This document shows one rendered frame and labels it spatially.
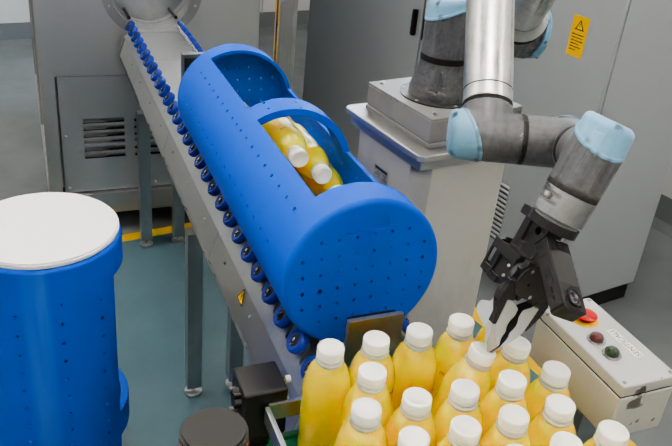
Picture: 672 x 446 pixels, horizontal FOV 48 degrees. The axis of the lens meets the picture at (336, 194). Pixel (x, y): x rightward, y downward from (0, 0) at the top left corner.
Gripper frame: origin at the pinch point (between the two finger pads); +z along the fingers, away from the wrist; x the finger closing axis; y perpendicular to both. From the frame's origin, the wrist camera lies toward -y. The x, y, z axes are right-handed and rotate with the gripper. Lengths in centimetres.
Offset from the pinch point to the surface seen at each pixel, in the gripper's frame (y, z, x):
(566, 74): 144, -42, -116
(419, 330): 7.7, 3.9, 7.3
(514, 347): 0.2, -0.5, -3.6
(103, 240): 55, 24, 43
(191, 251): 124, 53, -2
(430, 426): -7.0, 9.8, 10.7
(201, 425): -19, 5, 48
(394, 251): 25.1, -0.8, 5.1
